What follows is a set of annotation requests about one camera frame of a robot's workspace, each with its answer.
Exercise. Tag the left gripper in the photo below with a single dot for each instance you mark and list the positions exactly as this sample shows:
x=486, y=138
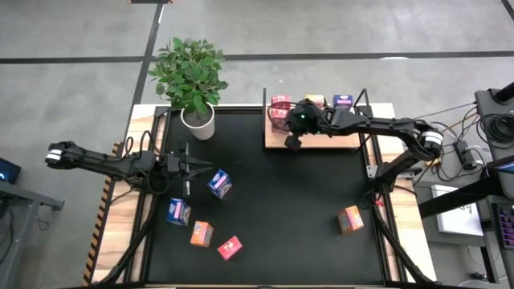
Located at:
x=176, y=164

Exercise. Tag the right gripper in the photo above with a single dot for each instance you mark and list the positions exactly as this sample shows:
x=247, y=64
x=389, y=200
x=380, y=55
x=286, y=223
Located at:
x=303, y=118

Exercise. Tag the orange cereal box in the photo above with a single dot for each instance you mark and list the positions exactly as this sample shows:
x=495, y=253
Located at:
x=315, y=98
x=350, y=219
x=202, y=233

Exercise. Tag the blue cereal box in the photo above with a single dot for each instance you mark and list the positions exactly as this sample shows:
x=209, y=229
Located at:
x=220, y=183
x=178, y=211
x=342, y=101

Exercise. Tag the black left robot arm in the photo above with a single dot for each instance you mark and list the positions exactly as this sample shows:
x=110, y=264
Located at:
x=100, y=162

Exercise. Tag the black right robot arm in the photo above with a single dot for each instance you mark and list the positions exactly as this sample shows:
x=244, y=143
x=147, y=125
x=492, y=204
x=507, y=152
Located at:
x=385, y=126

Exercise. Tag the wooden shelf board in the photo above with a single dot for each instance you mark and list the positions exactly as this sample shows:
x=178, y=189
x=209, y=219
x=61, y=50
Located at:
x=321, y=141

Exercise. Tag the white plant pot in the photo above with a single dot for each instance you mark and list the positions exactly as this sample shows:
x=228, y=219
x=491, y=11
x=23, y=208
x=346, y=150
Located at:
x=202, y=130

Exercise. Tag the green leafy plant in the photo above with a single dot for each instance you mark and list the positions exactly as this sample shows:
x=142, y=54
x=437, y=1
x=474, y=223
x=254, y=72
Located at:
x=188, y=72

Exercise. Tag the yellow black hazard strip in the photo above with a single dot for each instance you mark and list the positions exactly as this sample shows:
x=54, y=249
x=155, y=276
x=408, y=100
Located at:
x=96, y=233

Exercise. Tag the black power adapter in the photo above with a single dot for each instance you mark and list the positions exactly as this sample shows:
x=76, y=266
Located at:
x=466, y=154

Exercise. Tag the black metal beam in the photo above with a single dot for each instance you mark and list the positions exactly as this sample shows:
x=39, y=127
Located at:
x=454, y=198

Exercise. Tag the white flat board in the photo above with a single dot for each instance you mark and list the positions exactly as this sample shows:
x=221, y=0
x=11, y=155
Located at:
x=458, y=216

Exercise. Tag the grey metal stand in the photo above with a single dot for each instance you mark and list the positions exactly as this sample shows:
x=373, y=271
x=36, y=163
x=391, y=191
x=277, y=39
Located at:
x=488, y=104

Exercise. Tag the blue-lit screen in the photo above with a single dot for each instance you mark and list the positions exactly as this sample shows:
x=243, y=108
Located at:
x=8, y=170

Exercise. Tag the grey desk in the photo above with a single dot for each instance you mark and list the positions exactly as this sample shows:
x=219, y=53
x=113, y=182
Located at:
x=16, y=225

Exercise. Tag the blue tablet screen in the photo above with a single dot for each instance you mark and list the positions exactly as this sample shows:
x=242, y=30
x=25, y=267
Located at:
x=507, y=168

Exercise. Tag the computer keyboard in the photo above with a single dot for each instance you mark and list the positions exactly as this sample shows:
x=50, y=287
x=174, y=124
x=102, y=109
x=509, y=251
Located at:
x=507, y=225

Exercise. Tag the black shelf end frame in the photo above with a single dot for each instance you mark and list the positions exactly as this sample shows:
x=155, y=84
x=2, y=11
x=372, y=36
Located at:
x=366, y=109
x=264, y=120

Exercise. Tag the silver metal bracket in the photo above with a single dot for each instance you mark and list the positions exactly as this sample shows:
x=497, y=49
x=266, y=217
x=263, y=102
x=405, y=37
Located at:
x=371, y=172

